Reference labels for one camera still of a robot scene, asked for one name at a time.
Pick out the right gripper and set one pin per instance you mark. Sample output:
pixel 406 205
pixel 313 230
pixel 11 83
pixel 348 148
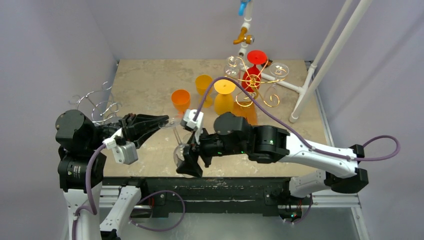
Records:
pixel 196 149

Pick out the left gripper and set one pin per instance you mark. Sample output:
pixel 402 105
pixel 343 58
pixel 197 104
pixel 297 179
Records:
pixel 131 122

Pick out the clear wine glass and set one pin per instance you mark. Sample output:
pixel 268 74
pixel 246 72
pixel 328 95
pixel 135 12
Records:
pixel 171 124

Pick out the yellow plastic goblet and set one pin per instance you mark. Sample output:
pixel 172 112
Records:
pixel 224 101
pixel 201 83

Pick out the gold rack with wooden base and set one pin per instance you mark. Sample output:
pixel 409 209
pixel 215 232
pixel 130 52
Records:
pixel 244 106

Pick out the clear short glass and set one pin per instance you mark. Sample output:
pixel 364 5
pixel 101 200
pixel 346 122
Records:
pixel 232 68

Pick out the clear tall flute glass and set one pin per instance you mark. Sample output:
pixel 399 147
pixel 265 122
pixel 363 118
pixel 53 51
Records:
pixel 279 71

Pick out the red plastic wine glass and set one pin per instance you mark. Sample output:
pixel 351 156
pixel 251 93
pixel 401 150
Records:
pixel 255 57

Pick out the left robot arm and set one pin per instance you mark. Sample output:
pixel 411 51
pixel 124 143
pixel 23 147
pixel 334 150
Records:
pixel 81 169

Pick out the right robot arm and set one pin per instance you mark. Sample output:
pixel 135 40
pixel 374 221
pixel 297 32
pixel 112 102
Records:
pixel 337 170

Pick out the chrome wine glass rack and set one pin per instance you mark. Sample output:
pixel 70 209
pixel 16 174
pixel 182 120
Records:
pixel 102 112

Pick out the orange plastic goblet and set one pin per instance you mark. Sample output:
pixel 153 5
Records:
pixel 181 100

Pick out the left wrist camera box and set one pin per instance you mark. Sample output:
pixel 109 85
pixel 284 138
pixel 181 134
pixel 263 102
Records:
pixel 124 151

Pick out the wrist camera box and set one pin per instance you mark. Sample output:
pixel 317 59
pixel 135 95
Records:
pixel 192 120
pixel 124 151

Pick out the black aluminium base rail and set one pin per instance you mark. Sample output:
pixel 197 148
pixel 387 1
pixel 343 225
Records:
pixel 219 195

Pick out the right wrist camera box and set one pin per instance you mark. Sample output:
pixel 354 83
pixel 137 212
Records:
pixel 192 120

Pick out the brass faucet with blue handle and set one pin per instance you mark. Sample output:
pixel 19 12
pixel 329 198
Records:
pixel 245 10

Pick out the white pvc pipe frame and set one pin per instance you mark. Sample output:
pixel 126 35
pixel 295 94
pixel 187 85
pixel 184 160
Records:
pixel 311 84

